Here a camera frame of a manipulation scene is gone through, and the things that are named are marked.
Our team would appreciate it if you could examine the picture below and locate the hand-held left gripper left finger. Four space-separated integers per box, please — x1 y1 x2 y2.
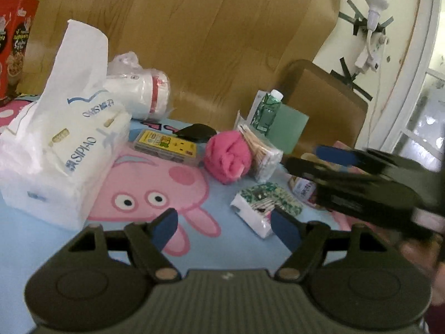
66 208 182 283

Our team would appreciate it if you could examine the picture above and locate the wood pattern wall sheet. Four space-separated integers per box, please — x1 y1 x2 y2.
19 0 343 122

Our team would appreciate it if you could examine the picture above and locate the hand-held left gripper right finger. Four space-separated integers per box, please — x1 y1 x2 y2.
271 206 393 283

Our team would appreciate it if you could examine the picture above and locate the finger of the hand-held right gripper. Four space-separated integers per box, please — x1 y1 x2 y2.
285 156 352 189
314 145 386 169

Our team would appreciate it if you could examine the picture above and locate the plastic bag of paper cups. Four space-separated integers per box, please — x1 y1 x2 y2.
105 51 172 121

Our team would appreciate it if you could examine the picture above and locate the snack cup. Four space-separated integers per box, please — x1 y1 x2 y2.
290 176 318 206

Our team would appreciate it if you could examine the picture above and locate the green paper sheet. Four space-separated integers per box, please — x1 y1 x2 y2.
269 104 309 155

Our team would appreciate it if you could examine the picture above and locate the brown chair back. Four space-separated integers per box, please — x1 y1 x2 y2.
278 59 368 157

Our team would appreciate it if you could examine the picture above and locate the white soft tissue pack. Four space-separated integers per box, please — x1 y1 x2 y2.
0 19 133 231

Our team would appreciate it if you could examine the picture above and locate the green drink carton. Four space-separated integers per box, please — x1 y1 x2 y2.
248 89 285 136

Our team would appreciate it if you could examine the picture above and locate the black hair clip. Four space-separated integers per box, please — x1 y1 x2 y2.
175 123 217 143

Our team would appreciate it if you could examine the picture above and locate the cartoon pig table cloth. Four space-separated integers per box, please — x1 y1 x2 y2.
0 94 352 334

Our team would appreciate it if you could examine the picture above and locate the red printed cereal box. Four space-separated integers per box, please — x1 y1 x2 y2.
0 0 39 107

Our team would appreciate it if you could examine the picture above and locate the cotton swab pack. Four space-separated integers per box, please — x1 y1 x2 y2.
236 111 284 181

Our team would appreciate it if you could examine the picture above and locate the yellow card box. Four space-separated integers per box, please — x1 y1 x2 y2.
134 129 203 166

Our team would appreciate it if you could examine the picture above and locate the white framed patterned window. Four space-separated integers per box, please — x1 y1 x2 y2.
379 0 445 178

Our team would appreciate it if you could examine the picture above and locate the pink towel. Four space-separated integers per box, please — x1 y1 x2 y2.
203 130 251 185

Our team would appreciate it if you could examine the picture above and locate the green patterned tissue packet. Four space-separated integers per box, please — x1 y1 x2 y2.
230 182 304 239

